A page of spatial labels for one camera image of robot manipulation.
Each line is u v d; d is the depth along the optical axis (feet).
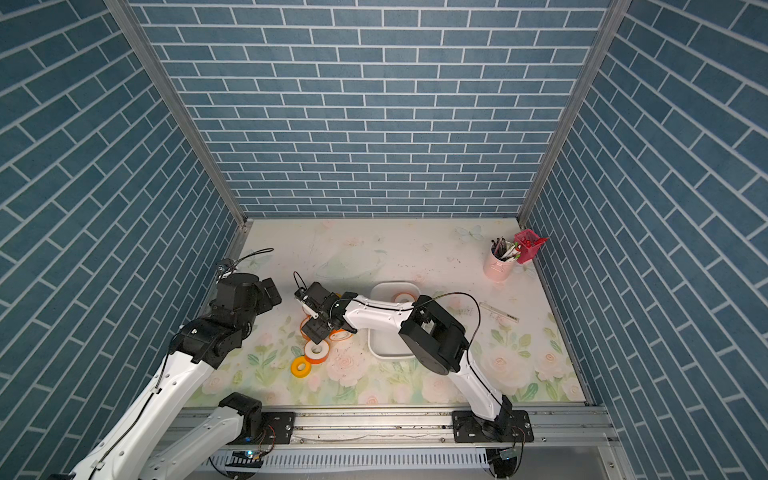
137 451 1.31
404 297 3.16
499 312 3.14
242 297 1.84
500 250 3.19
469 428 2.37
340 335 2.85
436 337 1.73
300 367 2.73
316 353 2.72
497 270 3.17
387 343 2.85
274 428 2.38
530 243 3.26
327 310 2.32
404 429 2.47
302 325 2.97
